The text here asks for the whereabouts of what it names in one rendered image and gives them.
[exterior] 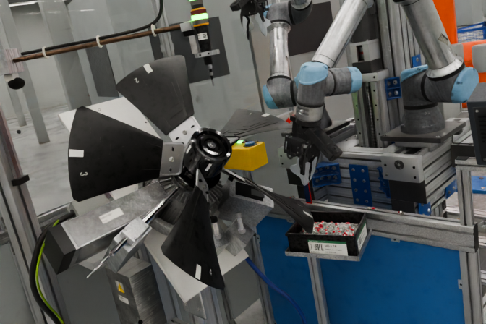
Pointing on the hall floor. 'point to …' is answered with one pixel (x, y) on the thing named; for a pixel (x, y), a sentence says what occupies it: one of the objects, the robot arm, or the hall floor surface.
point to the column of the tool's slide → (27, 236)
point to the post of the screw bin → (318, 290)
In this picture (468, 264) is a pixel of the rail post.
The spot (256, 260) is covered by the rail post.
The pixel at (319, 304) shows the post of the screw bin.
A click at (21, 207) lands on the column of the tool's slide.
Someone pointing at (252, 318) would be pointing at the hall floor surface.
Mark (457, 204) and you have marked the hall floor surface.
